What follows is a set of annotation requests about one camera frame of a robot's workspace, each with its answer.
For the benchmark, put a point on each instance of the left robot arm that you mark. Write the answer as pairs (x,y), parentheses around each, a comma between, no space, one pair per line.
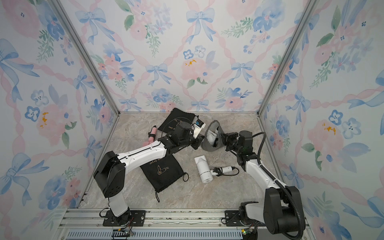
(111,171)

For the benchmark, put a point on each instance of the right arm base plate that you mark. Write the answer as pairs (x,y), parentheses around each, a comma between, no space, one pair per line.
(232,219)

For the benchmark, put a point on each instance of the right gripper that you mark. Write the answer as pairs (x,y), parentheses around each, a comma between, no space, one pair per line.
(225,136)

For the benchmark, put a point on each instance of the grey drawstring pouch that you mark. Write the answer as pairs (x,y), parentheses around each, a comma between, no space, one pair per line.
(215,127)

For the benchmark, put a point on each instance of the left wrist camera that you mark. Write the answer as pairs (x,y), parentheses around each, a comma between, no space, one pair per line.
(197,126)

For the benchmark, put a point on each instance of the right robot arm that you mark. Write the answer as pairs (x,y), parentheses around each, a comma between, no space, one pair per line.
(282,210)

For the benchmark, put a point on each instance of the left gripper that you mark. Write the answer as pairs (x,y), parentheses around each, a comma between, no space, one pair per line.
(199,139)

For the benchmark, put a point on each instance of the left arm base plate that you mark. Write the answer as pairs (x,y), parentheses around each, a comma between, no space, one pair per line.
(135,218)

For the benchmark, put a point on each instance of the pink hair dryer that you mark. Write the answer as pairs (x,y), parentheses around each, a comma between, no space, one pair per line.
(151,136)

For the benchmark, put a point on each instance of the black pouch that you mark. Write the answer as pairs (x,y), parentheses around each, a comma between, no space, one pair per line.
(163,172)
(175,117)

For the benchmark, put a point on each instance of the aluminium front rail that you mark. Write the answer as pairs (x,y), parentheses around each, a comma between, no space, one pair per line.
(159,224)

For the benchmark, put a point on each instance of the white hair dryer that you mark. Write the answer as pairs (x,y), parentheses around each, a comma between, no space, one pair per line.
(212,138)
(207,174)

